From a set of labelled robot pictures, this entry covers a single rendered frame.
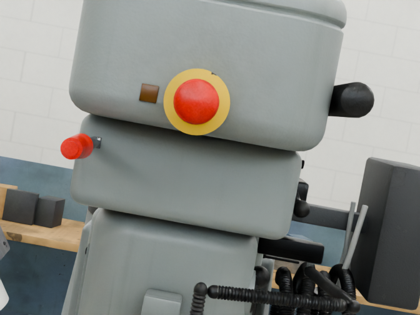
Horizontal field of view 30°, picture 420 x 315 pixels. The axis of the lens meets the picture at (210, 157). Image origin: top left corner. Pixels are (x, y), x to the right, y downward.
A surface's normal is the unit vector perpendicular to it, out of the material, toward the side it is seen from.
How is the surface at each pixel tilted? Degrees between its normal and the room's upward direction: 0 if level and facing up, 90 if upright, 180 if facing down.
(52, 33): 90
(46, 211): 90
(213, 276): 90
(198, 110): 94
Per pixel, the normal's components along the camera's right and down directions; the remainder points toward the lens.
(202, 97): 0.07, 0.01
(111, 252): -0.47, -0.03
